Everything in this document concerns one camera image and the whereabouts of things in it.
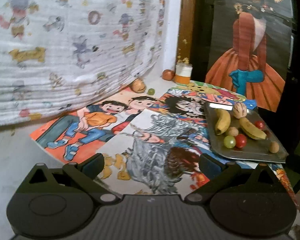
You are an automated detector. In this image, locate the small brown longan fruit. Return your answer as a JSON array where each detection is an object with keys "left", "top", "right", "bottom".
[{"left": 226, "top": 127, "right": 239, "bottom": 137}]

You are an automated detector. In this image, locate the grey haired character drawing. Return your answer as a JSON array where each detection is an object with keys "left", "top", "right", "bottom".
[{"left": 96, "top": 108, "right": 299, "bottom": 205}]

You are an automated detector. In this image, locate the orange dress woman poster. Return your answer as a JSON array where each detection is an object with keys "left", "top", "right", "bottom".
[{"left": 205, "top": 0, "right": 294, "bottom": 112}]

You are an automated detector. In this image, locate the striped pepino melon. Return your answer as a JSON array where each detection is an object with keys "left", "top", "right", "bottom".
[
  {"left": 232, "top": 102, "right": 247, "bottom": 119},
  {"left": 130, "top": 78, "right": 146, "bottom": 93}
]

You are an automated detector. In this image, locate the striped pepino melon by cloth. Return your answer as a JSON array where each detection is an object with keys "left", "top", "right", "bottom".
[{"left": 130, "top": 78, "right": 146, "bottom": 93}]

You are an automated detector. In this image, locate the spotted ripe banana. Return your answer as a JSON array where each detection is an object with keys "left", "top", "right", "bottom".
[{"left": 239, "top": 117, "right": 267, "bottom": 140}]

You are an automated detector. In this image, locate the printed white cloth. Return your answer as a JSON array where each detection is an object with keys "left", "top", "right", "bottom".
[{"left": 0, "top": 0, "right": 165, "bottom": 126}]

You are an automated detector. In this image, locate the yellow flower sprig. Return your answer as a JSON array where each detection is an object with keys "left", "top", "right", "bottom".
[{"left": 177, "top": 38, "right": 191, "bottom": 64}]

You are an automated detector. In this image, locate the anime character drawing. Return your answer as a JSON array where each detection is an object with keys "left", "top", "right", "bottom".
[{"left": 149, "top": 90, "right": 206, "bottom": 126}]

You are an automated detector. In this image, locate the red cherry tomato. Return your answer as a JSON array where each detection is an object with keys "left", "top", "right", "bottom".
[{"left": 235, "top": 134, "right": 247, "bottom": 149}]

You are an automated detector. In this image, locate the small brown longan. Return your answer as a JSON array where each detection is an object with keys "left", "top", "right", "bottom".
[{"left": 269, "top": 141, "right": 280, "bottom": 153}]

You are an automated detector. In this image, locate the green grape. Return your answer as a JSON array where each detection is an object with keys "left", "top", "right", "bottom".
[
  {"left": 147, "top": 88, "right": 155, "bottom": 95},
  {"left": 223, "top": 135, "right": 236, "bottom": 149}
]

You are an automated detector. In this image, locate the white orange jar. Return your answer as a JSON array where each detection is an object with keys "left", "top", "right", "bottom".
[{"left": 174, "top": 63, "right": 192, "bottom": 85}]

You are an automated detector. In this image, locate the yellow banana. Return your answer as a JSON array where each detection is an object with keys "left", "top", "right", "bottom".
[{"left": 215, "top": 108, "right": 231, "bottom": 135}]

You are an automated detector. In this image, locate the brown wooden post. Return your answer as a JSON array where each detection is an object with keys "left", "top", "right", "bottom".
[{"left": 176, "top": 0, "right": 198, "bottom": 67}]

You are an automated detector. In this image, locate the red apple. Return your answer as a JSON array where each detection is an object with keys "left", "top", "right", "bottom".
[{"left": 161, "top": 69, "right": 175, "bottom": 81}]

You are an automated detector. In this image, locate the metal tray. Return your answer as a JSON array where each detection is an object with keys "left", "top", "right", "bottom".
[{"left": 204, "top": 103, "right": 288, "bottom": 164}]

